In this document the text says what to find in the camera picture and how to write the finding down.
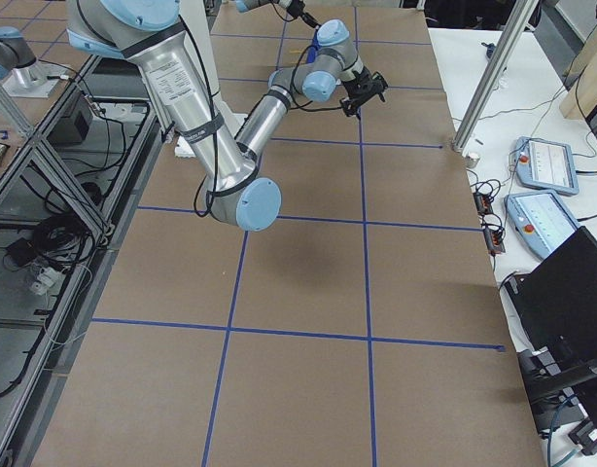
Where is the black monitor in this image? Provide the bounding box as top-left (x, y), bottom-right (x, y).
top-left (506, 227), bottom-right (597, 429)

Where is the brown paper table cover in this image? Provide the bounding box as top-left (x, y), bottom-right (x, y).
top-left (32, 4), bottom-right (544, 466)

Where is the small silver cylinder weight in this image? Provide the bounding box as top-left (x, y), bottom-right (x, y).
top-left (465, 152), bottom-right (480, 169)

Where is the upper teach pendant tablet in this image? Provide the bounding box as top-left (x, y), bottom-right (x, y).
top-left (512, 136), bottom-right (579, 196)

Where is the blue towel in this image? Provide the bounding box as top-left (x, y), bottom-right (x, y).
top-left (306, 30), bottom-right (320, 63)

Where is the white towel rack with wooden bars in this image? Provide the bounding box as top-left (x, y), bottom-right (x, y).
top-left (284, 45), bottom-right (318, 66)

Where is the teach pendant tablet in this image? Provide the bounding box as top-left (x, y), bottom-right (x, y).
top-left (512, 136), bottom-right (579, 196)
top-left (505, 189), bottom-right (580, 260)

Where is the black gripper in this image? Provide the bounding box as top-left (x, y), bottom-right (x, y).
top-left (340, 70), bottom-right (389, 117)

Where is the aluminium frame post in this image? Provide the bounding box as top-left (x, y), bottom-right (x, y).
top-left (452, 0), bottom-right (540, 153)

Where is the lower teach pendant tablet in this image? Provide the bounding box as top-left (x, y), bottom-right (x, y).
top-left (505, 189), bottom-right (580, 260)

